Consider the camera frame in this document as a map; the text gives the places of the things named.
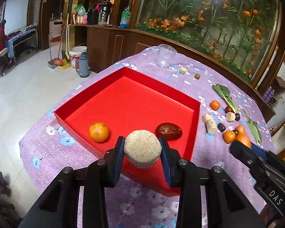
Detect large red jujube date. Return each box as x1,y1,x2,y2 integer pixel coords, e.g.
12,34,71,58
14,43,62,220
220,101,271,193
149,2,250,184
155,123,183,140

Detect round beige rice ball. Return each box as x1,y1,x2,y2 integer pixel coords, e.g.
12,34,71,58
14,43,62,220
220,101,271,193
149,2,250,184
124,130,162,168

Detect long beige cake piece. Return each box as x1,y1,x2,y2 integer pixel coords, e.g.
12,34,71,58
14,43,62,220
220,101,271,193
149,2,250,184
202,114,218,135

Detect large green leaf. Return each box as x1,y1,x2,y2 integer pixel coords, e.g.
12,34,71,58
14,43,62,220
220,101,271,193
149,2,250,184
243,110,263,145

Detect beige cake cube far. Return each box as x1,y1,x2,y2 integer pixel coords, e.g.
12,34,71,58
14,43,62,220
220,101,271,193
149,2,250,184
226,112,236,123

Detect purple floral tablecloth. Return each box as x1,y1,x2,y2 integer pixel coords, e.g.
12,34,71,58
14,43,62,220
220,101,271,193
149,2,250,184
19,46,276,228

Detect red shallow tray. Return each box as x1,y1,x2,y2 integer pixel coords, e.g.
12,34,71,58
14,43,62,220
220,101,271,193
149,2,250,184
53,66,201,197

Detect purple bottles on shelf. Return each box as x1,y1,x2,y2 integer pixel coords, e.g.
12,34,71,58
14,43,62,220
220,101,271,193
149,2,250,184
262,86,274,103

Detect small orange tangerine far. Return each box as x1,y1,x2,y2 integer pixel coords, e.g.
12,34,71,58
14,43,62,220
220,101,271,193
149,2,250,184
210,100,220,111

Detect green bok choy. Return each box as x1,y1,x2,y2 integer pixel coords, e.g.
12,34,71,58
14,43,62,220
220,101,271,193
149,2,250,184
211,84,240,113

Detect tiny beige cake piece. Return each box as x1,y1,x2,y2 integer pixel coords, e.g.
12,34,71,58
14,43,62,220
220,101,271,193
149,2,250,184
179,67,187,75

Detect grey thermos jug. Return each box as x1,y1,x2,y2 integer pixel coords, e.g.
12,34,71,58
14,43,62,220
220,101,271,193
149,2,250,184
76,52,90,78

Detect clear plastic cup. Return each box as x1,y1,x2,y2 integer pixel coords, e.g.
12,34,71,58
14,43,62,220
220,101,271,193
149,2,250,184
156,44,177,68

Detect broom and dustpan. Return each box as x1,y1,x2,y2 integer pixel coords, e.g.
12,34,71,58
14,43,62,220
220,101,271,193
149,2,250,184
48,21,71,70

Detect white plastic bucket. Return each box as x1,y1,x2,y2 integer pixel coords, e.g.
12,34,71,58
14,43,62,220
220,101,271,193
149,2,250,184
69,46,87,68

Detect flower and bamboo display case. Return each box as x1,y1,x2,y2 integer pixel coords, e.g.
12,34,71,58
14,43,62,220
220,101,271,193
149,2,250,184
134,0,283,88

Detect steel thermos flask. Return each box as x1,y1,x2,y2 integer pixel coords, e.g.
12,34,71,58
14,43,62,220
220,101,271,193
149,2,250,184
98,1,112,25

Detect green label water bottle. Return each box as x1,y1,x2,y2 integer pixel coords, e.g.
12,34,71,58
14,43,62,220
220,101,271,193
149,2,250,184
120,5,131,29

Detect blue cloth side table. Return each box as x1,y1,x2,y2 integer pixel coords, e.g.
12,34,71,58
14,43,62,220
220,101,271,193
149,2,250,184
6,29,38,65

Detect person in red coat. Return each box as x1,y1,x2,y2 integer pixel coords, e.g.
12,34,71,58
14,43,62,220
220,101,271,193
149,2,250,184
0,19,7,52

